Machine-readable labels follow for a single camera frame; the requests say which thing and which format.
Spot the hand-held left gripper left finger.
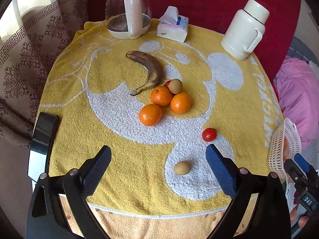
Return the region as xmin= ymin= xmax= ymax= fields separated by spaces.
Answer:
xmin=26 ymin=145 xmax=112 ymax=239

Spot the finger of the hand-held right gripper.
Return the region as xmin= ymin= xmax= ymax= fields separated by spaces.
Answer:
xmin=294 ymin=153 xmax=318 ymax=178
xmin=284 ymin=158 xmax=304 ymax=183

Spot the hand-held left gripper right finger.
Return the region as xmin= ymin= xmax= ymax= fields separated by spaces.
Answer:
xmin=206 ymin=144 xmax=292 ymax=239

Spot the white plastic basket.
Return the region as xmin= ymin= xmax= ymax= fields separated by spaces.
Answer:
xmin=267 ymin=118 xmax=302 ymax=182

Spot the small tan fruit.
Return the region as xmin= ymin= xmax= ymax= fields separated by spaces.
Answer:
xmin=174 ymin=161 xmax=192 ymax=175
xmin=169 ymin=78 xmax=183 ymax=94

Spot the orange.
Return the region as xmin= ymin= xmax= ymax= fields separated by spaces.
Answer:
xmin=139 ymin=104 xmax=163 ymax=126
xmin=170 ymin=92 xmax=192 ymax=114
xmin=150 ymin=86 xmax=173 ymax=107

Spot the person's right hand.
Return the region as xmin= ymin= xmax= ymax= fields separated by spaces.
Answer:
xmin=290 ymin=203 xmax=312 ymax=229

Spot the yellow printed towel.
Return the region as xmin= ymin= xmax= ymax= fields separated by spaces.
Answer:
xmin=40 ymin=19 xmax=286 ymax=217

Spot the black smartphone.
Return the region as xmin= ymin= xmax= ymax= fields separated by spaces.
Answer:
xmin=27 ymin=150 xmax=51 ymax=183
xmin=31 ymin=112 xmax=59 ymax=155

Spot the pink dotted blanket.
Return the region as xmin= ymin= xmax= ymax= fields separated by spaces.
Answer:
xmin=277 ymin=56 xmax=319 ymax=150

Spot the tan tablecloth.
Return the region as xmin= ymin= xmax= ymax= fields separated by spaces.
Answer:
xmin=58 ymin=194 xmax=260 ymax=239

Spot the grey sofa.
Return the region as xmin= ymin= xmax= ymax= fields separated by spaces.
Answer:
xmin=289 ymin=36 xmax=319 ymax=64

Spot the overripe brown banana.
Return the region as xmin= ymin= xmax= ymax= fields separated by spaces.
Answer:
xmin=125 ymin=51 xmax=162 ymax=96

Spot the white thermos flask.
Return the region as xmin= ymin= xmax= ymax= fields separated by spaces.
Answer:
xmin=221 ymin=0 xmax=270 ymax=61

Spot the beige patterned curtain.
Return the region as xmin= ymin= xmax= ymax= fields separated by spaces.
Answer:
xmin=0 ymin=0 xmax=90 ymax=150

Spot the white tissue pack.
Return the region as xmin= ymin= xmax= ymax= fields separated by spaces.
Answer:
xmin=157 ymin=6 xmax=189 ymax=43

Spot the glass electric kettle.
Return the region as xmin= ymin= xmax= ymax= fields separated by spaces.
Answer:
xmin=105 ymin=0 xmax=152 ymax=40

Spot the red quilted cover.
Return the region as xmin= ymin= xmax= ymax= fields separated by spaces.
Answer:
xmin=88 ymin=0 xmax=302 ymax=80

